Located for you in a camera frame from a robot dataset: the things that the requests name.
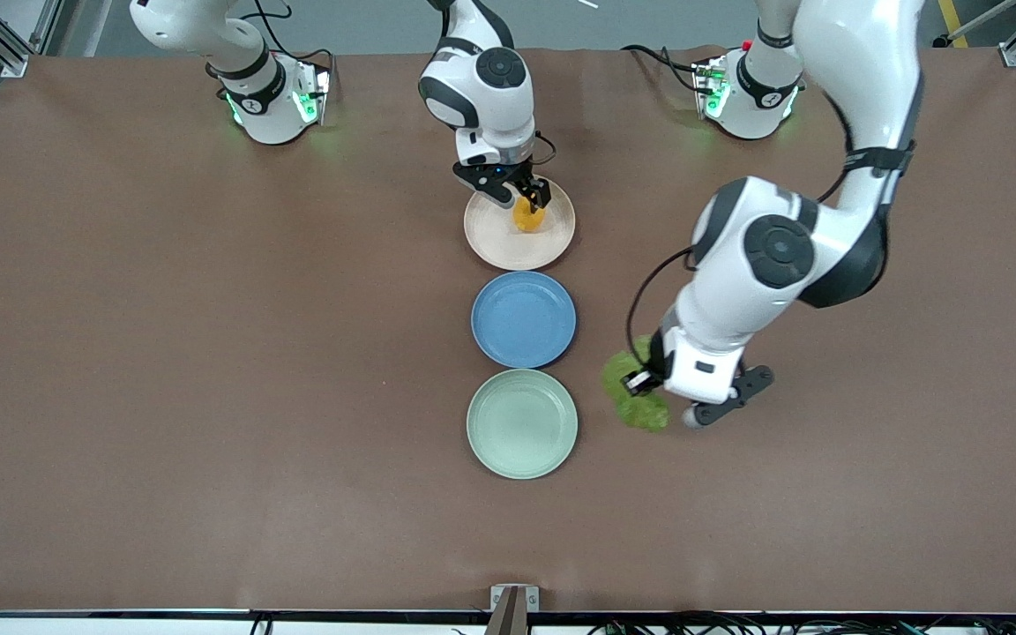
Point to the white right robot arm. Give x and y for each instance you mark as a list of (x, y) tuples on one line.
[(265, 115)]

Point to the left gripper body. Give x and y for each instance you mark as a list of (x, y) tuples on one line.
[(654, 364)]

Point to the green lettuce leaf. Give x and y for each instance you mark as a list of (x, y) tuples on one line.
[(640, 414)]

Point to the white table edge rail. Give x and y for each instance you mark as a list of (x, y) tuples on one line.
[(120, 624)]

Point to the pale green plate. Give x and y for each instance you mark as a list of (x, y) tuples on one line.
[(521, 425)]

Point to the brown table cover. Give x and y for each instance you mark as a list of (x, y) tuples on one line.
[(208, 441)]

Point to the grey metal bracket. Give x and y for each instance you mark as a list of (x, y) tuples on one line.
[(514, 598)]

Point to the beige plate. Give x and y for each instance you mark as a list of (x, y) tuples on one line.
[(499, 242)]

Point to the yellow lemon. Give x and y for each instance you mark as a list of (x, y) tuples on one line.
[(527, 222)]

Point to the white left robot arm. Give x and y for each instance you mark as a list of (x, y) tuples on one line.
[(861, 53)]

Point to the blue plate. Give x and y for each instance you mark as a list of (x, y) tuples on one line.
[(523, 319)]

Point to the thin rod with black foot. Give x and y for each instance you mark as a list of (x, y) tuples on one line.
[(940, 40)]

